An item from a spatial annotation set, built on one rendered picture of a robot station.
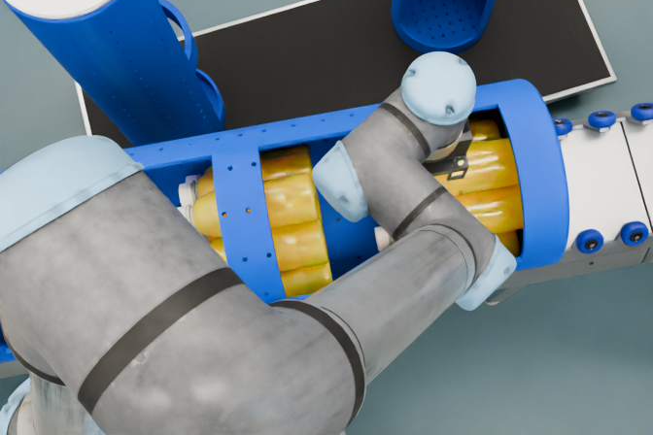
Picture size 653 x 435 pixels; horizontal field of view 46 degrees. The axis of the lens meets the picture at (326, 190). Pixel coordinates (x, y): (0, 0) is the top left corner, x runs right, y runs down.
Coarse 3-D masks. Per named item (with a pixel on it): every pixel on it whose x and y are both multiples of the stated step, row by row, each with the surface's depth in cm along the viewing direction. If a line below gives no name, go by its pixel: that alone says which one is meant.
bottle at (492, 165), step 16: (480, 144) 110; (496, 144) 110; (480, 160) 108; (496, 160) 108; (512, 160) 108; (464, 176) 108; (480, 176) 109; (496, 176) 109; (512, 176) 109; (464, 192) 110
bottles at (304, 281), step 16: (192, 176) 124; (320, 208) 125; (208, 240) 119; (384, 240) 123; (512, 240) 115; (288, 272) 115; (304, 272) 115; (320, 272) 115; (288, 288) 115; (304, 288) 115; (320, 288) 116
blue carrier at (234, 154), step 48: (480, 96) 110; (528, 96) 108; (192, 144) 111; (240, 144) 109; (288, 144) 108; (528, 144) 104; (240, 192) 104; (528, 192) 104; (240, 240) 104; (336, 240) 130; (528, 240) 107; (0, 336) 121
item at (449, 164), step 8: (464, 128) 93; (464, 136) 92; (464, 144) 94; (456, 152) 97; (464, 152) 97; (432, 160) 92; (440, 160) 98; (448, 160) 98; (456, 160) 100; (464, 160) 98; (432, 168) 98; (440, 168) 98; (448, 168) 98; (456, 168) 98; (464, 168) 98; (448, 176) 101; (456, 176) 101
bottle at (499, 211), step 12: (480, 192) 112; (492, 192) 112; (504, 192) 112; (516, 192) 112; (468, 204) 111; (480, 204) 111; (492, 204) 111; (504, 204) 111; (516, 204) 111; (480, 216) 111; (492, 216) 111; (504, 216) 111; (516, 216) 111; (492, 228) 112; (504, 228) 112; (516, 228) 113
